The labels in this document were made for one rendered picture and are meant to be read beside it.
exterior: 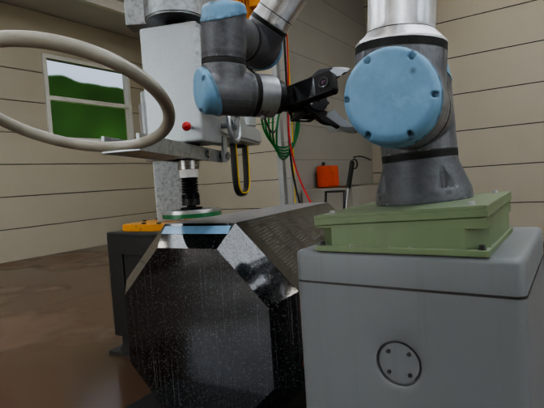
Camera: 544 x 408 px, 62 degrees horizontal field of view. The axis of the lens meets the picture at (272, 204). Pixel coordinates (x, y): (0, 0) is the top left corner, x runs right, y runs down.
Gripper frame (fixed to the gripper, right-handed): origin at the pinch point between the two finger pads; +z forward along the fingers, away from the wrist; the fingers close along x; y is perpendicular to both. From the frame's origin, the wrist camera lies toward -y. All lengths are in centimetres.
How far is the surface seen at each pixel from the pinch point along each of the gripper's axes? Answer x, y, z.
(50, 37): -11, 8, -63
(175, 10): -54, 63, -23
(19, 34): -12, 9, -68
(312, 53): -207, 356, 226
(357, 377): 57, -8, -14
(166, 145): -4, 57, -31
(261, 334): 59, 66, 0
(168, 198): -9, 189, 0
